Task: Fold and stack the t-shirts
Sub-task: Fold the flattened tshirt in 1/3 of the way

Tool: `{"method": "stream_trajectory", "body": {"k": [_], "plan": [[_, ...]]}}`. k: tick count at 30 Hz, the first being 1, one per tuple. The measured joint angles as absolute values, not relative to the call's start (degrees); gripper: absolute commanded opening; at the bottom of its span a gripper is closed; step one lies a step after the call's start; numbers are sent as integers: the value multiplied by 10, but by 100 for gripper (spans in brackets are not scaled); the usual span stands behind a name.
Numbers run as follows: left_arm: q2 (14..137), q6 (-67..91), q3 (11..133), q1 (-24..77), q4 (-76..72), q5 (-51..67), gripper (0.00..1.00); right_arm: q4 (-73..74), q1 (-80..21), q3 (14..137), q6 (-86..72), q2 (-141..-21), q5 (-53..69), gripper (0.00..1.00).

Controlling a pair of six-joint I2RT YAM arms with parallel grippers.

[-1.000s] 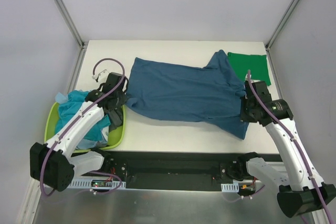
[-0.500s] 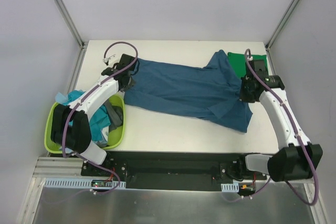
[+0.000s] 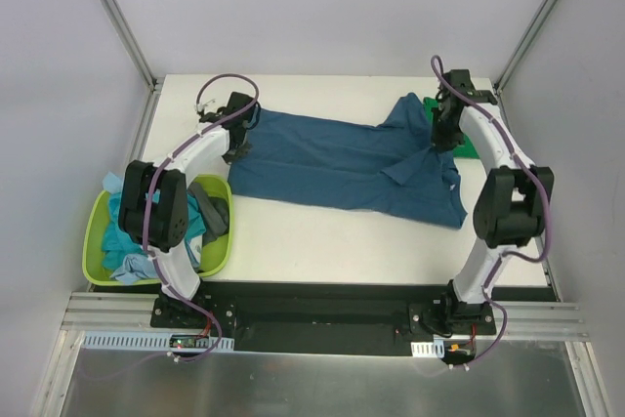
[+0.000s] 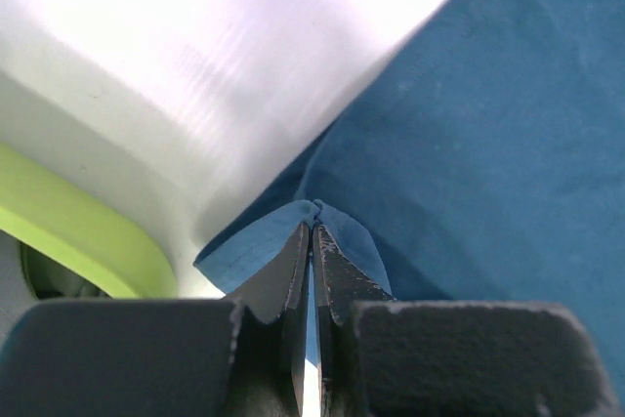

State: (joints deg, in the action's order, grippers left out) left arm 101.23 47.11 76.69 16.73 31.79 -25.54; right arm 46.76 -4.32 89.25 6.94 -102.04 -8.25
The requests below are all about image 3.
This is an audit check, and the left aluminium frame post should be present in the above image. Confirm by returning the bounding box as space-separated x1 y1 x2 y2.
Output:
100 0 158 92

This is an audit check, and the white cable duct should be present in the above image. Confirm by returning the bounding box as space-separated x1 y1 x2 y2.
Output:
410 341 445 359
83 331 234 354

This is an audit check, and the right white cable duct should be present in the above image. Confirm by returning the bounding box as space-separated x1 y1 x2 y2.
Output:
410 341 445 359

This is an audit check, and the right aluminium frame post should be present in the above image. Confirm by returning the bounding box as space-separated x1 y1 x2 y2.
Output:
493 0 561 92

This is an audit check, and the dark grey t shirt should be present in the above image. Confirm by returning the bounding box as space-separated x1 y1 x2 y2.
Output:
187 182 229 246

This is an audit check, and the light blue t shirt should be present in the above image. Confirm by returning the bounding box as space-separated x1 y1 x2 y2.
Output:
102 173 157 285

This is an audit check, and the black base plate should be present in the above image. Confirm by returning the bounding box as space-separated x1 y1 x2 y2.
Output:
150 281 496 356

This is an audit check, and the folded green t shirt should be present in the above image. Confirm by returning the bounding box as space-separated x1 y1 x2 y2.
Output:
422 97 479 159

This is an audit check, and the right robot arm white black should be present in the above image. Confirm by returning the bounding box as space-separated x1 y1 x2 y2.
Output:
425 58 555 335

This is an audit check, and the lime green plastic basket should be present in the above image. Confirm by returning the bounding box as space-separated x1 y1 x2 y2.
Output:
82 190 231 287

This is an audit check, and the turquoise t shirt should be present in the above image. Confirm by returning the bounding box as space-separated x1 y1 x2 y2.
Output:
101 191 207 285

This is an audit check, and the aluminium frame post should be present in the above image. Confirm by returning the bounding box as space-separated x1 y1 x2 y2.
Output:
100 0 158 92
493 0 561 92

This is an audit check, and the dark blue t shirt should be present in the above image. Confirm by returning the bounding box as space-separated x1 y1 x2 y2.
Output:
229 93 467 229

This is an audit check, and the left white cable duct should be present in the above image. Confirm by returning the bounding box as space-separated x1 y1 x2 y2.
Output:
83 331 234 354

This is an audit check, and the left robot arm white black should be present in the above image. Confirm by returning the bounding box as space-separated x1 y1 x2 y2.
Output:
118 92 258 328

